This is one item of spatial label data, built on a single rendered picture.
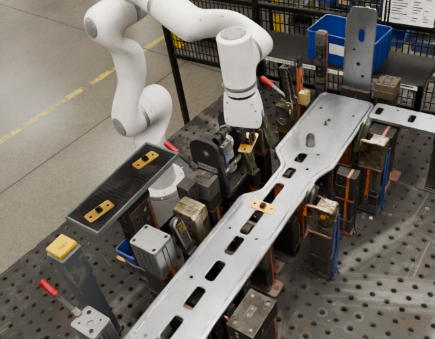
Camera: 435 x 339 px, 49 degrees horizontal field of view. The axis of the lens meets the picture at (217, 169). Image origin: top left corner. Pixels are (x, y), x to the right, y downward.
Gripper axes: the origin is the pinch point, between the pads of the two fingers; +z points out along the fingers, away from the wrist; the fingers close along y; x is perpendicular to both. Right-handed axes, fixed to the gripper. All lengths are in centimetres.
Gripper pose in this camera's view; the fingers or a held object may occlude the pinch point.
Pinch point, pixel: (247, 136)
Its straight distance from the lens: 134.3
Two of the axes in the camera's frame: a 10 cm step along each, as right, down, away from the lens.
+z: 1.5, 7.2, 6.8
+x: 3.4, -6.8, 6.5
